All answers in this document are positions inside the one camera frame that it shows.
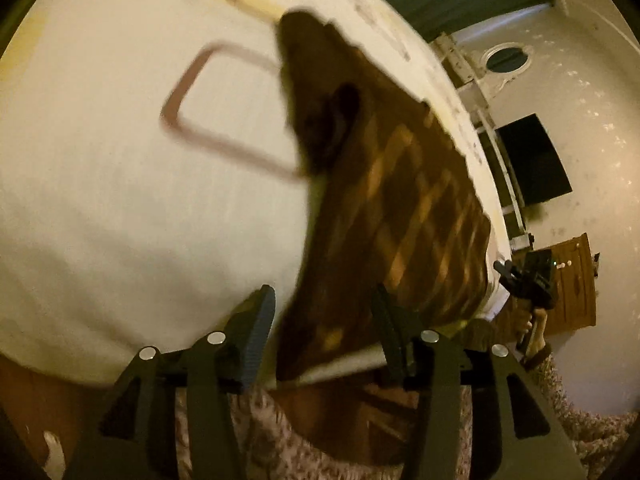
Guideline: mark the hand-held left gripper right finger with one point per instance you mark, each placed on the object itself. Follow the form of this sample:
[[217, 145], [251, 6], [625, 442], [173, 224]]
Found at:
[[395, 330]]

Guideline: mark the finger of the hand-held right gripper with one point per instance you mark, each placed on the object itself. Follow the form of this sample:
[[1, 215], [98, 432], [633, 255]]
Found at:
[[510, 276]]

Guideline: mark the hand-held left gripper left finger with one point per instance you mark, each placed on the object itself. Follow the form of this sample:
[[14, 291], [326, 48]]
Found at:
[[257, 330]]

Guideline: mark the brown plaid sweater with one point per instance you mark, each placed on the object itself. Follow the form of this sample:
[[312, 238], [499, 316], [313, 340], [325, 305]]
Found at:
[[400, 200]]

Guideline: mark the person's right hand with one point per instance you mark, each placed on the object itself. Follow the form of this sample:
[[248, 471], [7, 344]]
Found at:
[[537, 332]]

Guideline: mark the wooden cabinet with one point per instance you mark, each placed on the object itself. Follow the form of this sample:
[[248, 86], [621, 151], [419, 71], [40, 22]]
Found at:
[[575, 285]]

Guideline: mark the white tv stand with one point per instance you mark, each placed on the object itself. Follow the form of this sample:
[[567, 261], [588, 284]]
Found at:
[[510, 195]]

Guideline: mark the brown patterned rug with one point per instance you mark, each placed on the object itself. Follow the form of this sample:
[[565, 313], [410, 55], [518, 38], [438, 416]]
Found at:
[[280, 435]]

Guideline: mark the black television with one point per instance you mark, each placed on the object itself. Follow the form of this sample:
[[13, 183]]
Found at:
[[532, 160]]

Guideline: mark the white patterned bedsheet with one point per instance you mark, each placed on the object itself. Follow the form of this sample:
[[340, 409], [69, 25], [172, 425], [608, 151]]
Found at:
[[125, 235]]

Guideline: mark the oval white-framed mirror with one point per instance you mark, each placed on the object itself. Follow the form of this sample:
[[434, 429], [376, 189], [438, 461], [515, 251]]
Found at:
[[507, 58]]

